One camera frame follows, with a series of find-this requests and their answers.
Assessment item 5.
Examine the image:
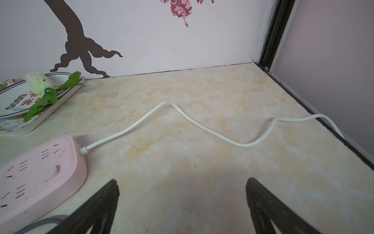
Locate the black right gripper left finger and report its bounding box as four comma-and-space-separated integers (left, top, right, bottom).
49, 179, 120, 234

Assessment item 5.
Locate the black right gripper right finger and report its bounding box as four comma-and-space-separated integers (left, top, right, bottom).
245, 177, 320, 234

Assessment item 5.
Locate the dark grey charging cable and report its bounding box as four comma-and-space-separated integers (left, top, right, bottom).
13, 214, 69, 234

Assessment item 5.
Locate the pink power strip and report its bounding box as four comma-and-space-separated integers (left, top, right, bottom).
1, 136, 87, 234

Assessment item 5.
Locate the floral rectangular tray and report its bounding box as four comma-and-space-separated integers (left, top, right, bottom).
1, 77, 84, 136

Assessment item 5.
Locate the floral ceramic plate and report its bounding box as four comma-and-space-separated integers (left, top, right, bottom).
1, 72, 71, 119

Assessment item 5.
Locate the toy bok choy vegetable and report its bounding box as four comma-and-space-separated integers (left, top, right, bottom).
23, 71, 82, 122

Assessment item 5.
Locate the white power strip cord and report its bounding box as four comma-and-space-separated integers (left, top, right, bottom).
78, 101, 345, 156

